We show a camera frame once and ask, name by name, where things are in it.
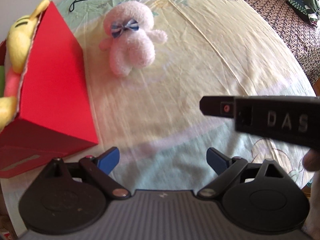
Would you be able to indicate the dark patterned blanket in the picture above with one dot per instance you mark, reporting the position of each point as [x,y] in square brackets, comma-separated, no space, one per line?
[299,36]

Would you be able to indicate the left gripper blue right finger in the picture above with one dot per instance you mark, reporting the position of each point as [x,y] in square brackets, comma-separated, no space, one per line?
[227,169]

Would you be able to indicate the yellow tiger plush toy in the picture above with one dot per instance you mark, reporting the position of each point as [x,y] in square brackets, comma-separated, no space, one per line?
[18,44]

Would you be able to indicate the green avocado plush toy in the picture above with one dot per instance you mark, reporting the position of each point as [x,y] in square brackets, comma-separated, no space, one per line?
[2,79]

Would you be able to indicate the red cardboard box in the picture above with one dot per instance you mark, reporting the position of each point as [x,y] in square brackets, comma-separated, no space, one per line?
[54,116]

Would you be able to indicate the folded green dark clothes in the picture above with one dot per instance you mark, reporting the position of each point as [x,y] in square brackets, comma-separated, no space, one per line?
[309,8]

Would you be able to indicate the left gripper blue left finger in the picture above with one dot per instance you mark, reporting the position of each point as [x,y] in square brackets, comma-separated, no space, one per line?
[96,170]

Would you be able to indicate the pink bunny plush blue bow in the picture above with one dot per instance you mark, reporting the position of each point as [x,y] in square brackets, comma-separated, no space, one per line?
[131,37]

